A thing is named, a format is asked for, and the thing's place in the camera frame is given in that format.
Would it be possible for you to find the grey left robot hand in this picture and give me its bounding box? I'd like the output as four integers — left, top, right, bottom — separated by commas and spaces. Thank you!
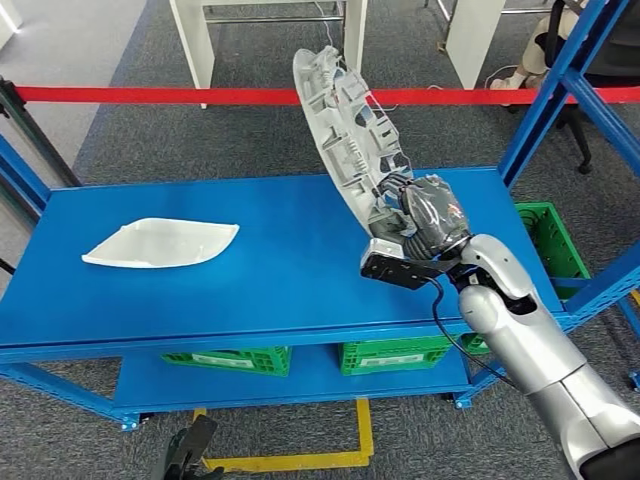
149, 429, 224, 480

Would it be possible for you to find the grey plastic wheel hubcap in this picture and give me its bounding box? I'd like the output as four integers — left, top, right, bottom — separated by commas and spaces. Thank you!
292, 44, 417, 241

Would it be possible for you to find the white curved plastic part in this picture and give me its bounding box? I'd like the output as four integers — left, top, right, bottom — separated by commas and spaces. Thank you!
81, 217, 241, 270

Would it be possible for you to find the blue metal shelf rack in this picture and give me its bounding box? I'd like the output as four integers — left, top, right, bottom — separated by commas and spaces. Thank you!
0, 0, 640, 432

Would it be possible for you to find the red barrier belt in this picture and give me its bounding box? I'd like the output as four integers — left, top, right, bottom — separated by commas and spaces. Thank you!
14, 85, 640, 108

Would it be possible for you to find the white desk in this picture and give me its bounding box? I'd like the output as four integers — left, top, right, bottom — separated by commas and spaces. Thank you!
168, 0, 370, 111
423, 0, 556, 91

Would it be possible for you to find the white floor box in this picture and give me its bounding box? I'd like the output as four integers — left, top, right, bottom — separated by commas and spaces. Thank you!
0, 0, 23, 51

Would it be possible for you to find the person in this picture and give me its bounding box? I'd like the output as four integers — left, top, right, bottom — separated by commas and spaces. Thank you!
488, 0, 581, 92

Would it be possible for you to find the black office chair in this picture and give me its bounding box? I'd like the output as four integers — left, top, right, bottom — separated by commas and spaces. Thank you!
543, 0, 640, 177

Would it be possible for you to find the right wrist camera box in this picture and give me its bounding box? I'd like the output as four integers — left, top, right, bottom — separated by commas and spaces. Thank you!
359, 237, 454, 293

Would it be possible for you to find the black right camera cable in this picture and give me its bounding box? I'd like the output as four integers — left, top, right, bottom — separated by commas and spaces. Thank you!
429, 274, 521, 393

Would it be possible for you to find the white floor cable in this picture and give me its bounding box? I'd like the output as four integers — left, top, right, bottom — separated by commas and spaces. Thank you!
312, 0, 512, 113

